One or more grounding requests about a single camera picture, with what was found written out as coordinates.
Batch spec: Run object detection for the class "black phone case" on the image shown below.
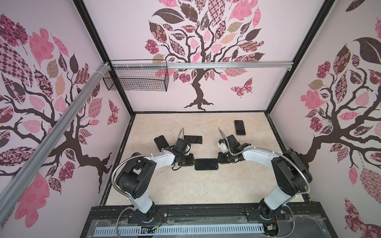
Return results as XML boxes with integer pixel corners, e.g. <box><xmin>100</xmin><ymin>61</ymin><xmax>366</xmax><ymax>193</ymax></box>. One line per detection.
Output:
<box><xmin>195</xmin><ymin>167</ymin><xmax>218</xmax><ymax>171</ymax></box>
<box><xmin>154</xmin><ymin>135</ymin><xmax>169</xmax><ymax>151</ymax></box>

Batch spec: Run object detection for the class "purple smartphone black screen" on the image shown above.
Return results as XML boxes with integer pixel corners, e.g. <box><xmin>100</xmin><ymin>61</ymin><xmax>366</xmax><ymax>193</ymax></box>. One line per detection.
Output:
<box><xmin>234</xmin><ymin>120</ymin><xmax>242</xmax><ymax>135</ymax></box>

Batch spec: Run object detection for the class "aluminium rail left diagonal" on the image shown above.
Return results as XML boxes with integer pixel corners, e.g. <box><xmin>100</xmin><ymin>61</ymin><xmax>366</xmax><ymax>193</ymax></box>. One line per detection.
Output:
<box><xmin>1</xmin><ymin>62</ymin><xmax>110</xmax><ymax>222</ymax></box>

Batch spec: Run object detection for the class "black base frame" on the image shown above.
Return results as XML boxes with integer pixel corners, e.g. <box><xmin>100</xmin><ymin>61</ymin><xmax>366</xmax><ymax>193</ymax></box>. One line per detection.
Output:
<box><xmin>81</xmin><ymin>202</ymin><xmax>336</xmax><ymax>238</ymax></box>

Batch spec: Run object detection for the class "black wire basket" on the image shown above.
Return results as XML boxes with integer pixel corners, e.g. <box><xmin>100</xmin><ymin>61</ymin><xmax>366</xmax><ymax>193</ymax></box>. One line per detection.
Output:
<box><xmin>103</xmin><ymin>59</ymin><xmax>169</xmax><ymax>92</ymax></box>

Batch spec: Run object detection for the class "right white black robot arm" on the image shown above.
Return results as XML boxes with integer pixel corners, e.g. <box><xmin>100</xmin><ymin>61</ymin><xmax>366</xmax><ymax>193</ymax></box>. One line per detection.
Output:
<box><xmin>217</xmin><ymin>135</ymin><xmax>313</xmax><ymax>220</ymax></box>

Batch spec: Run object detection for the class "left metal flexible conduit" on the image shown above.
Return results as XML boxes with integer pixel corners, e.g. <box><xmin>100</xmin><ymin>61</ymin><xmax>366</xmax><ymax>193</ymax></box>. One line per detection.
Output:
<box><xmin>111</xmin><ymin>148</ymin><xmax>176</xmax><ymax>213</ymax></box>

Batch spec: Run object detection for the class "black phone case horizontal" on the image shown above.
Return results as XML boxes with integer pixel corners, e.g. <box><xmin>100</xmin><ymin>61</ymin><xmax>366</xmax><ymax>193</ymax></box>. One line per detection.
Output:
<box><xmin>184</xmin><ymin>135</ymin><xmax>203</xmax><ymax>144</ymax></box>

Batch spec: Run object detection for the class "white slotted cable duct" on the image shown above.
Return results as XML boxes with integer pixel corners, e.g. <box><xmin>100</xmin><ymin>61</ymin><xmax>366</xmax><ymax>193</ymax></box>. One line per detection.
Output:
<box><xmin>93</xmin><ymin>224</ymin><xmax>265</xmax><ymax>238</ymax></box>

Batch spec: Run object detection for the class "right metal flexible conduit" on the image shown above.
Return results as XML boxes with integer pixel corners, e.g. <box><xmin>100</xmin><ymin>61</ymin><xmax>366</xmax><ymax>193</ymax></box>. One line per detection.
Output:
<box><xmin>219</xmin><ymin>129</ymin><xmax>312</xmax><ymax>196</ymax></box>

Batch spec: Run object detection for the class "metal flexible conduit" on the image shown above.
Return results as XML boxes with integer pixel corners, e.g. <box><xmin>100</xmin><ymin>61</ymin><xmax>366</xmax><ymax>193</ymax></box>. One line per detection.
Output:
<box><xmin>219</xmin><ymin>129</ymin><xmax>312</xmax><ymax>196</ymax></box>
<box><xmin>111</xmin><ymin>148</ymin><xmax>176</xmax><ymax>213</ymax></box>

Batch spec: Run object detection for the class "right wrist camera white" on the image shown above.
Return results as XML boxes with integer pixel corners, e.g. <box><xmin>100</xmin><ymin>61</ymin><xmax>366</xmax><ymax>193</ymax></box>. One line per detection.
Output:
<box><xmin>218</xmin><ymin>139</ymin><xmax>229</xmax><ymax>153</ymax></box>

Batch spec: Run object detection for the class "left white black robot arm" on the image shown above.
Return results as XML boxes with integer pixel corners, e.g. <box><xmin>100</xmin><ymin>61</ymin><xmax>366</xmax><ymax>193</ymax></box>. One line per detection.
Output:
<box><xmin>111</xmin><ymin>138</ymin><xmax>195</xmax><ymax>214</ymax></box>

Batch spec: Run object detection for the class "black phone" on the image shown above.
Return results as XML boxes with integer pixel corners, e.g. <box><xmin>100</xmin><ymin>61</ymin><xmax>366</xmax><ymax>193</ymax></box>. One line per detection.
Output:
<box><xmin>194</xmin><ymin>158</ymin><xmax>219</xmax><ymax>168</ymax></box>

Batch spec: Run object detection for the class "aluminium rail back horizontal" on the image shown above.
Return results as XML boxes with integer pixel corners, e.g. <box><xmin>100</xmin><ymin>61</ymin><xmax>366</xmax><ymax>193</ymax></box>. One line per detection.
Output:
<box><xmin>111</xmin><ymin>60</ymin><xmax>294</xmax><ymax>69</ymax></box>

